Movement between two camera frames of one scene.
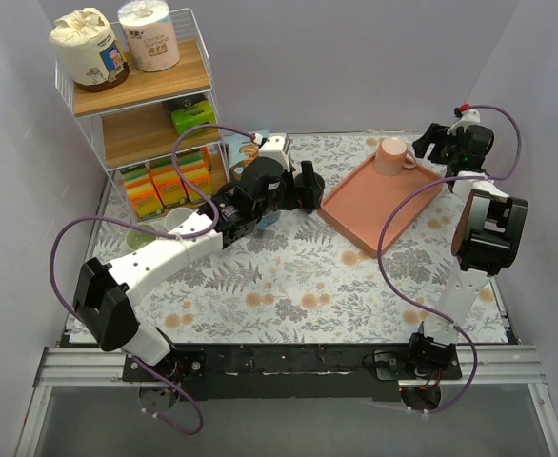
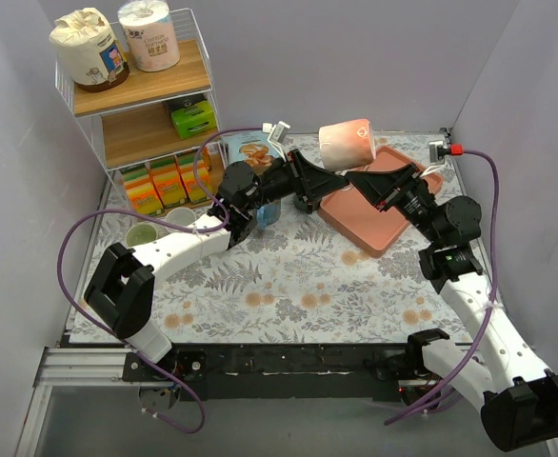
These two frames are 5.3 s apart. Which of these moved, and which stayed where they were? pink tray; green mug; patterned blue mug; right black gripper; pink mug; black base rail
Moved: right black gripper; pink mug
Stayed: green mug; black base rail; patterned blue mug; pink tray
